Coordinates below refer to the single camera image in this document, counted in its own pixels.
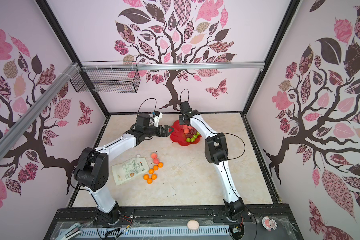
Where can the white printed snack pouch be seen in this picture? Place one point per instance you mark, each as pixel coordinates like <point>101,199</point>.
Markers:
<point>130,170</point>

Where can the white stapler tool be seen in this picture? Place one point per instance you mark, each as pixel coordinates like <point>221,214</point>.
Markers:
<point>70,233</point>

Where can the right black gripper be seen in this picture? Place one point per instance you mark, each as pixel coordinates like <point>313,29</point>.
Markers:
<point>180,120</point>

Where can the round pink cartoon sticker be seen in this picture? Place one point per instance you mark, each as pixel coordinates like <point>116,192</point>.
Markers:
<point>269,224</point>

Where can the purple fake grape bunch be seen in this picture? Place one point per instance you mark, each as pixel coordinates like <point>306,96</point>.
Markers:
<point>191,133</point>

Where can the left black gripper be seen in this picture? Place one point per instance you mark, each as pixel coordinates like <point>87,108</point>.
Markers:
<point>160,128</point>

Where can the aluminium rail back wall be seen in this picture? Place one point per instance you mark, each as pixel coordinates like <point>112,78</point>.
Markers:
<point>186,66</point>

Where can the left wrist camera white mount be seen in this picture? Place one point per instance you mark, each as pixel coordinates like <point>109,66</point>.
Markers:
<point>156,117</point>

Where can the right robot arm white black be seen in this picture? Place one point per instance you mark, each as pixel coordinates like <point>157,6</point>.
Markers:
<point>217,154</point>

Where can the red flower-shaped fruit bowl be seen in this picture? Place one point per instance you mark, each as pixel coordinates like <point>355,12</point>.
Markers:
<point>178,135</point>

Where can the aluminium rail left wall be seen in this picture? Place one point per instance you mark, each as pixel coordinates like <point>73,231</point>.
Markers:
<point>20,127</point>

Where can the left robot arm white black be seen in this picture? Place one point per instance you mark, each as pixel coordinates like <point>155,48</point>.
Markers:
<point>93,168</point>

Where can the white vented cable duct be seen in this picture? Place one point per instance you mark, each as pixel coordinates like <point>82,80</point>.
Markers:
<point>146,233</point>

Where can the black wire mesh basket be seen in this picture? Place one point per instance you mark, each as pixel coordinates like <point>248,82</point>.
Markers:
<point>107,77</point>

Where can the aluminium rail wall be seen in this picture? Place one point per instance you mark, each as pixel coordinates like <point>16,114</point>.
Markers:
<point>186,66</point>
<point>20,127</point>

